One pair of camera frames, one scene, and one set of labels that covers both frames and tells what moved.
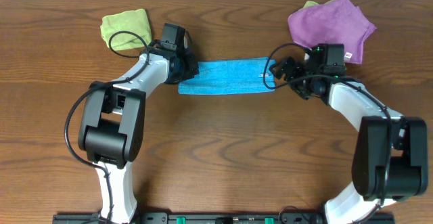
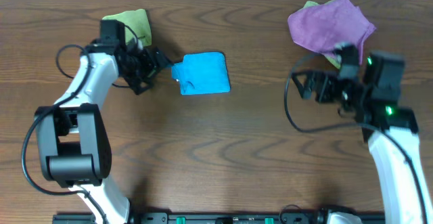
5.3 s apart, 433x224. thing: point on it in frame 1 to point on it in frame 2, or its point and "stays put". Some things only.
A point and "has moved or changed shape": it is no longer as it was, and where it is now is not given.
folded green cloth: [134, 21] stays put
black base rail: [214, 218] stays put
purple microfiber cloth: [338, 21] stays put
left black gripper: [189, 65] to [149, 65]
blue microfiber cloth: [229, 76] has moved or changed shape
